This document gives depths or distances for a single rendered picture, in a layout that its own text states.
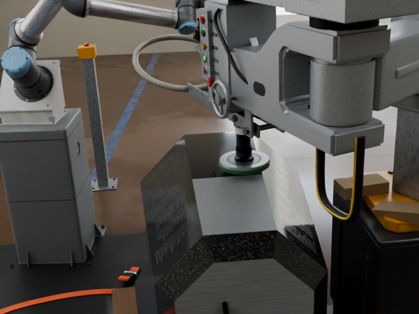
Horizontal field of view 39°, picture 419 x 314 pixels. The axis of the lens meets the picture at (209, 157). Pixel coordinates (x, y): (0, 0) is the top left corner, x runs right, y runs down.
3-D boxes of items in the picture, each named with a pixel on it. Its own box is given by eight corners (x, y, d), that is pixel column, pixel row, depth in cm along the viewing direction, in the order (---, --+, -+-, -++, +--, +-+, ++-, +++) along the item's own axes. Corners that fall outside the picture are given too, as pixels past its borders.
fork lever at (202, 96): (292, 131, 232) (293, 118, 230) (249, 140, 225) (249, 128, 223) (216, 87, 290) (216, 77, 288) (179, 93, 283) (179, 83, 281)
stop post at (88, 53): (117, 179, 470) (101, 41, 430) (116, 189, 451) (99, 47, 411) (91, 180, 468) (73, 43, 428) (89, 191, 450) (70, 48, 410)
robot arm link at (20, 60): (12, 88, 322) (-3, 73, 306) (14, 61, 329) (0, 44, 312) (39, 86, 321) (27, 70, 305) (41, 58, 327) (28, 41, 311)
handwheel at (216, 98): (250, 119, 227) (249, 81, 221) (226, 124, 223) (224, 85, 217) (232, 109, 239) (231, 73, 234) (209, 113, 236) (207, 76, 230)
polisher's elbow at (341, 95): (331, 104, 198) (333, 46, 190) (383, 115, 185) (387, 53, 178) (296, 119, 185) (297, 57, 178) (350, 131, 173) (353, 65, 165)
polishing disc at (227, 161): (217, 171, 246) (217, 168, 246) (221, 152, 266) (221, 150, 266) (269, 171, 244) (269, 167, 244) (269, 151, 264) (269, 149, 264)
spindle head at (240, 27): (299, 122, 229) (300, 3, 212) (249, 133, 220) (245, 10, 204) (254, 100, 259) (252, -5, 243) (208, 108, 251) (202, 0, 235)
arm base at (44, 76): (13, 97, 332) (5, 89, 323) (22, 67, 338) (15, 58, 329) (45, 100, 329) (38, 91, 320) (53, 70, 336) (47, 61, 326)
